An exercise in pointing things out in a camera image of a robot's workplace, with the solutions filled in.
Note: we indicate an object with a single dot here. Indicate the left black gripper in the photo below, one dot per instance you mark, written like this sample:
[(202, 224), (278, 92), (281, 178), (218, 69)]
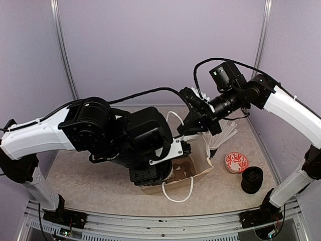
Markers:
[(143, 178)]

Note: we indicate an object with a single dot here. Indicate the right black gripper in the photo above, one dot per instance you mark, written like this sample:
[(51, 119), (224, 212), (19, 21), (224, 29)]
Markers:
[(206, 118)]

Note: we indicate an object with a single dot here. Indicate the brown paper bag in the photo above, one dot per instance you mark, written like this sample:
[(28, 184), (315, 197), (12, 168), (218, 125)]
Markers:
[(199, 157)]

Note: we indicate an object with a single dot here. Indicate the stack of black cup lids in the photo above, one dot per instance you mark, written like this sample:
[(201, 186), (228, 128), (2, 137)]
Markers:
[(252, 179)]

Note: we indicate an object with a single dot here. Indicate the brown cardboard cup carrier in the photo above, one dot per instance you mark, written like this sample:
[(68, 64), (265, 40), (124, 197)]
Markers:
[(182, 170)]

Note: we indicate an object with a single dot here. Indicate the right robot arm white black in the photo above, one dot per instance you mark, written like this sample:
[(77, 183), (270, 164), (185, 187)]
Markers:
[(264, 93)]

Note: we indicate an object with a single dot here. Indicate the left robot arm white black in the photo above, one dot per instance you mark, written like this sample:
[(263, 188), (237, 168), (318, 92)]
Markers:
[(140, 141)]

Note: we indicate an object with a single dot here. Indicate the black cup holding straws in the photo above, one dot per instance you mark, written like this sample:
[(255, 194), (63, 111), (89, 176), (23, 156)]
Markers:
[(212, 153)]

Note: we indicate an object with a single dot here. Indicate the red white patterned bowl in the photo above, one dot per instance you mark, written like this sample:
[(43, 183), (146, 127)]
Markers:
[(236, 162)]

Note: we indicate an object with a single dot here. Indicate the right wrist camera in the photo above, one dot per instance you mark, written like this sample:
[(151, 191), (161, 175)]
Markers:
[(193, 98)]

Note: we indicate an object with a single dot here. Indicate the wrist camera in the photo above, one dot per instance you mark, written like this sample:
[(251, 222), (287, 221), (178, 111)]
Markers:
[(193, 98), (178, 149)]

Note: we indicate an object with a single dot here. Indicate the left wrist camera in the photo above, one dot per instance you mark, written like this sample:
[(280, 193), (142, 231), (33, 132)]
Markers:
[(178, 149)]

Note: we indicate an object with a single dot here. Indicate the aluminium front frame rail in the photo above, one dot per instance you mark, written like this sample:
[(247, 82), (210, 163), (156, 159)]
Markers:
[(221, 226)]

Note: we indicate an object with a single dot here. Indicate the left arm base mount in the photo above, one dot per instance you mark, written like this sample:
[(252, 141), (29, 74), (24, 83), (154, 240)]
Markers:
[(66, 217)]

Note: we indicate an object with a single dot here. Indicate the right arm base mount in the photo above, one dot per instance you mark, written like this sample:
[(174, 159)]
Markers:
[(265, 213)]

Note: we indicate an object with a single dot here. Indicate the right aluminium corner post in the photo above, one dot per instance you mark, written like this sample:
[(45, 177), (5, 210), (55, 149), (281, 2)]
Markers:
[(263, 33)]

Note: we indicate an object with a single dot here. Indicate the aluminium corner post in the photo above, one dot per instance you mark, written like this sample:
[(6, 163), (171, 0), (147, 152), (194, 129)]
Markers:
[(62, 47), (263, 33)]

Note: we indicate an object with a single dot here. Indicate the left aluminium corner post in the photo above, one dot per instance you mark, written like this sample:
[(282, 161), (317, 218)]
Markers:
[(62, 47)]

